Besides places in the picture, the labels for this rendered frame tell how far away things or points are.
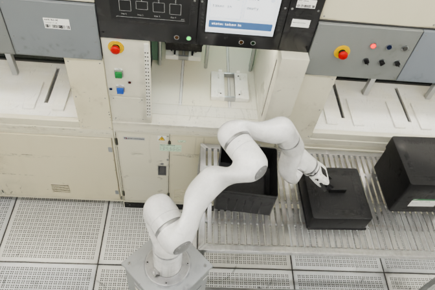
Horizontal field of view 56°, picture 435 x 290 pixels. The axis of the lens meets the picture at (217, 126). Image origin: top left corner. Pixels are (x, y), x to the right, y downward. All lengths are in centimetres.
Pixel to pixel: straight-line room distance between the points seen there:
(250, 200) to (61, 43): 106
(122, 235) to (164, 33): 148
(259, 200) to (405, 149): 76
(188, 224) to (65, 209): 159
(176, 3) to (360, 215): 124
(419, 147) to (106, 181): 175
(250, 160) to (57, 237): 177
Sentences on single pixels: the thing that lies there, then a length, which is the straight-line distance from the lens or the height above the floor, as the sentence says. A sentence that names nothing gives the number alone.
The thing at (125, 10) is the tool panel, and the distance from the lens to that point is 171.
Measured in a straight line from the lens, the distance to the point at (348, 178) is 215.
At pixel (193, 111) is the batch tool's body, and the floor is 87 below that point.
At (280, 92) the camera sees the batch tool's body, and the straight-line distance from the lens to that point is 191.
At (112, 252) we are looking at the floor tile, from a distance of 275.
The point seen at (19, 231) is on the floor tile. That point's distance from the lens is 294.
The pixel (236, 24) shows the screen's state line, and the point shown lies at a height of 151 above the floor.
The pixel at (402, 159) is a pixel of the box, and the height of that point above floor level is 101.
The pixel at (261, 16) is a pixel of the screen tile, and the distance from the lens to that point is 170.
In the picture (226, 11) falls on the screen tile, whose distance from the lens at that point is 168.
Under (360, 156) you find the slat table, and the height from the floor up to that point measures 76.
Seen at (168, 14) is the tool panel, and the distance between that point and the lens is 169.
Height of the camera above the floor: 250
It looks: 49 degrees down
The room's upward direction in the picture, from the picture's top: 9 degrees clockwise
